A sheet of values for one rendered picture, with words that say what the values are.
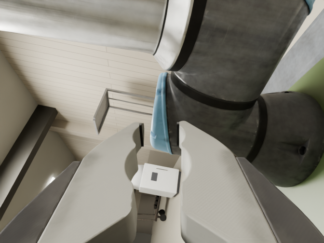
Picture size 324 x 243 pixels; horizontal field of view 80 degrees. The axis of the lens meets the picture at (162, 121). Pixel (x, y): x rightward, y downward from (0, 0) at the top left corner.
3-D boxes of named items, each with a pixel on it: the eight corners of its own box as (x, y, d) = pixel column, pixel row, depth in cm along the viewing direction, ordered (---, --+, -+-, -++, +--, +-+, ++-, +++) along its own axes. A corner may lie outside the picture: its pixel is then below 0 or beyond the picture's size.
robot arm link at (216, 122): (217, 131, 50) (150, 117, 49) (249, 69, 39) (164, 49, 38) (228, 183, 38) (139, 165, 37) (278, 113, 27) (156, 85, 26)
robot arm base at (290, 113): (252, 125, 53) (217, 117, 52) (306, 72, 37) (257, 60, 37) (263, 197, 42) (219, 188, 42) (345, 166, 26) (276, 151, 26)
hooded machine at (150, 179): (173, 200, 532) (121, 190, 527) (176, 177, 568) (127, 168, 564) (179, 193, 466) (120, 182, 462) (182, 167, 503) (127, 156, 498)
